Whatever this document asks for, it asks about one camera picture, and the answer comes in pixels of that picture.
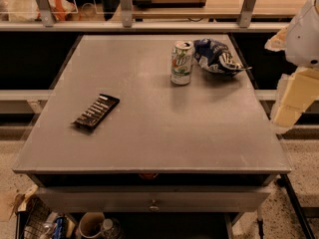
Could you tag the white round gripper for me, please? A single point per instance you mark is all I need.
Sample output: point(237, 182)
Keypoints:
point(304, 39)

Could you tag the white green 7up can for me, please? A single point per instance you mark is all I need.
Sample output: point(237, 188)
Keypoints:
point(181, 62)

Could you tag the blue crumpled chip bag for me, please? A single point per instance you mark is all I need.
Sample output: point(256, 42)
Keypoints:
point(215, 57)

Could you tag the black chocolate bar wrapper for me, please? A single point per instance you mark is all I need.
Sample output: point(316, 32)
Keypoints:
point(96, 112)

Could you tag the clear glass jar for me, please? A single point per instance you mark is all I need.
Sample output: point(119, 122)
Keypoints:
point(111, 229)

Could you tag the grey drawer with knob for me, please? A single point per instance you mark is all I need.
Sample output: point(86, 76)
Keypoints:
point(153, 198)

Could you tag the beige mug under table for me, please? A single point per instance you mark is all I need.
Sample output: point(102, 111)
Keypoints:
point(90, 226)

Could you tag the orange white bag on shelf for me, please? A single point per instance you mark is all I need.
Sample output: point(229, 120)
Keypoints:
point(33, 10)

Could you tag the grey metal shelf rail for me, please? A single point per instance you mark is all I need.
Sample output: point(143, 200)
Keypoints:
point(141, 27)

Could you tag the wire basket with clutter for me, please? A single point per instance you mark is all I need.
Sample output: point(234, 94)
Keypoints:
point(37, 221)

